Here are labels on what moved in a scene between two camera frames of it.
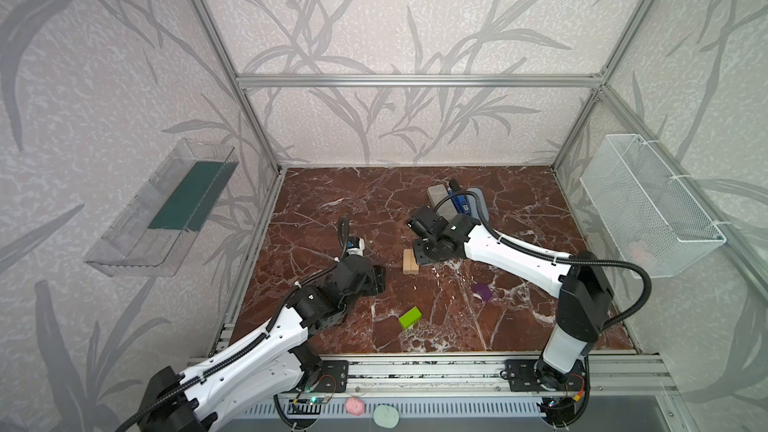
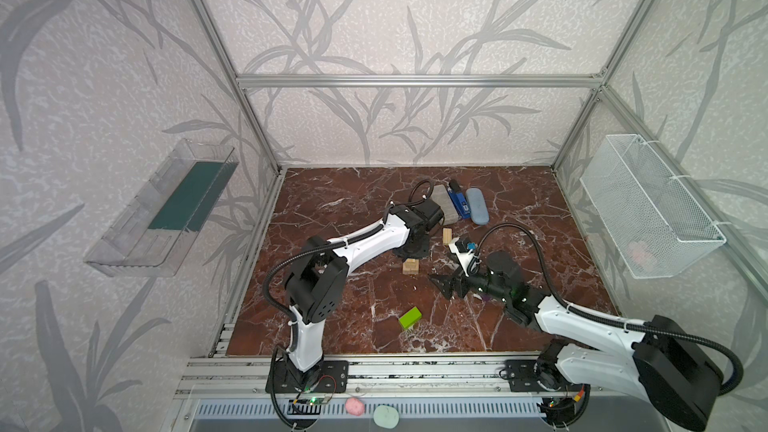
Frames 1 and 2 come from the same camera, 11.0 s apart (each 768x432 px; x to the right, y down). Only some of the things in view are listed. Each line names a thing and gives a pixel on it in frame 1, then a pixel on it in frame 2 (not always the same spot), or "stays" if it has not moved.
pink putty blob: (354, 406) stays
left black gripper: (346, 240) → (419, 246)
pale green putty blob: (386, 416) stays
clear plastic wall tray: (150, 238) stays
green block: (410, 317) stays
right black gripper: (421, 222) → (461, 282)
